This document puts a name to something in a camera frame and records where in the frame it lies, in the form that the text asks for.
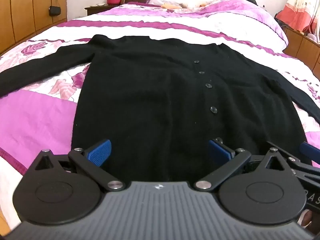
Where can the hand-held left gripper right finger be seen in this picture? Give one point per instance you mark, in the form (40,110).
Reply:
(220,153)

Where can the white orange plush toy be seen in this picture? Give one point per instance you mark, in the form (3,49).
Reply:
(200,0)

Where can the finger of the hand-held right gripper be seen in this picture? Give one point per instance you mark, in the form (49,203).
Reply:
(311,150)
(300,163)

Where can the dark wooden nightstand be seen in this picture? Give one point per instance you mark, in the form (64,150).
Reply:
(100,10)

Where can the pink floral striped bed blanket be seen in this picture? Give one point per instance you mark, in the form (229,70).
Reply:
(150,22)

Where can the floral red white curtain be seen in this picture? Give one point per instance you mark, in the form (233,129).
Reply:
(300,5)

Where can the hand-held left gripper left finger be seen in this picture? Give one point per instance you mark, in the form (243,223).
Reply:
(100,152)

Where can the low wooden side cabinet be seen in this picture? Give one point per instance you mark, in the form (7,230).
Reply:
(302,45)

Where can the brown wooden wardrobe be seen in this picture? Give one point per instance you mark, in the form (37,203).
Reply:
(22,7)

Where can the black button cardigan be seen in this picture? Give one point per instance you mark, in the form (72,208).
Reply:
(150,92)

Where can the small black hanging purse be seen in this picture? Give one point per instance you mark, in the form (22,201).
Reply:
(54,10)

